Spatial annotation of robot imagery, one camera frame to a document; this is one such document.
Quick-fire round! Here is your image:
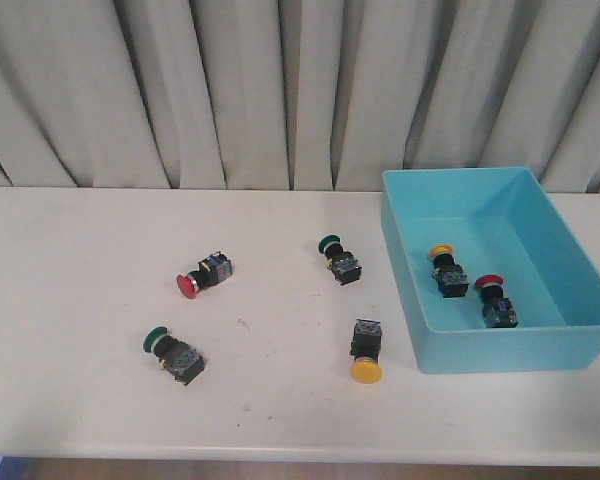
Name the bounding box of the red mushroom push button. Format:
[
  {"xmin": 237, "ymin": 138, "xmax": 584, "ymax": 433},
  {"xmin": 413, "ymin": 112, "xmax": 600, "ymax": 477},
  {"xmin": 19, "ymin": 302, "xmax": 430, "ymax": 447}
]
[
  {"xmin": 176, "ymin": 251, "xmax": 233, "ymax": 299},
  {"xmin": 474, "ymin": 273, "xmax": 518, "ymax": 329}
]

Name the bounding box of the yellow mushroom push button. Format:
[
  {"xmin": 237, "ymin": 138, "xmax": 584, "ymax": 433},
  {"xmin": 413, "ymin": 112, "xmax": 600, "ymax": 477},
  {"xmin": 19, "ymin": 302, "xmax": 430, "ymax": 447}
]
[
  {"xmin": 428, "ymin": 244, "xmax": 469, "ymax": 298},
  {"xmin": 349, "ymin": 319, "xmax": 383, "ymax": 384}
]

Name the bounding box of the light blue plastic box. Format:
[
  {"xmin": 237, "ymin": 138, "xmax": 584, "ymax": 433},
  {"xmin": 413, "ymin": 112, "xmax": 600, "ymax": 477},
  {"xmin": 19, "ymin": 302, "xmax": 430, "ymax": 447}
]
[{"xmin": 381, "ymin": 167, "xmax": 600, "ymax": 374}]

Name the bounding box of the green push button near box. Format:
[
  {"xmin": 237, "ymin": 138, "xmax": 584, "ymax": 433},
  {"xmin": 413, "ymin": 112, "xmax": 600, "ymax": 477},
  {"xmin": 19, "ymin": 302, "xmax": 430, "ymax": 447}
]
[{"xmin": 318, "ymin": 234, "xmax": 362, "ymax": 286}]

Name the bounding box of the green push button front left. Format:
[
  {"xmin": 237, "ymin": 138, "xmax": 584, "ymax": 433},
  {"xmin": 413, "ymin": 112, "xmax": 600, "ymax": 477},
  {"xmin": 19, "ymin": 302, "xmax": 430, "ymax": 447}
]
[{"xmin": 143, "ymin": 326, "xmax": 206, "ymax": 386}]

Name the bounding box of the grey pleated curtain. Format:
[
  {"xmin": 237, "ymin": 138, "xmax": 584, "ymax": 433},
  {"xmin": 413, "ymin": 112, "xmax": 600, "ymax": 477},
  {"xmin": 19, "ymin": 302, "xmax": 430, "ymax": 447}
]
[{"xmin": 0, "ymin": 1, "xmax": 600, "ymax": 193}]

